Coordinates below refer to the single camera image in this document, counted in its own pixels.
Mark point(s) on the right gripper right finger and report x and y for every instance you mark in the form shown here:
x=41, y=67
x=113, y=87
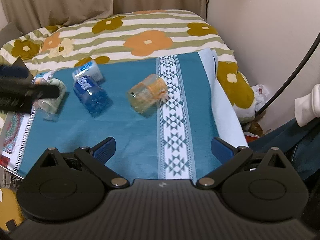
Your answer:
x=231, y=158

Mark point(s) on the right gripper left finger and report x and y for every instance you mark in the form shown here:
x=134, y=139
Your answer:
x=95, y=158

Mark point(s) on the clear cup orange print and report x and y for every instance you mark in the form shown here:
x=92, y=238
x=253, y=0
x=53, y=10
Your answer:
x=146, y=93

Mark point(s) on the orange label plastic cup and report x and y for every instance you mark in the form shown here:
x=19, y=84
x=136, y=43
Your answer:
x=41, y=79

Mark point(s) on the blue plastic cup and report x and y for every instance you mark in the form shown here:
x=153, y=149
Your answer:
x=94, y=98

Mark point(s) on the white cup blue label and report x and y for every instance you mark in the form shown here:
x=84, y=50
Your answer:
x=88, y=69

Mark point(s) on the grey open laptop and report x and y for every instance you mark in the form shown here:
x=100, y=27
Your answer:
x=21, y=63

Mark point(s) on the teal patterned cloth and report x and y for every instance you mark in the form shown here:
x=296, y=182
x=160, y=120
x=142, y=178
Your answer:
x=171, y=140

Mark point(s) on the grey headboard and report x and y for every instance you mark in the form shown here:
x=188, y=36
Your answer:
x=8, y=33

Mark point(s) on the white plastic bag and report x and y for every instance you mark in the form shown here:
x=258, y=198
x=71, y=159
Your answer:
x=261, y=94

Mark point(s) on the white cloth item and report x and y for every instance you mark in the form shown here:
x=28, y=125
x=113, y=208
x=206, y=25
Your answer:
x=308, y=107

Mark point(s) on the floral striped duvet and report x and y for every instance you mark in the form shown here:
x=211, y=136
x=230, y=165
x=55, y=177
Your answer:
x=128, y=37

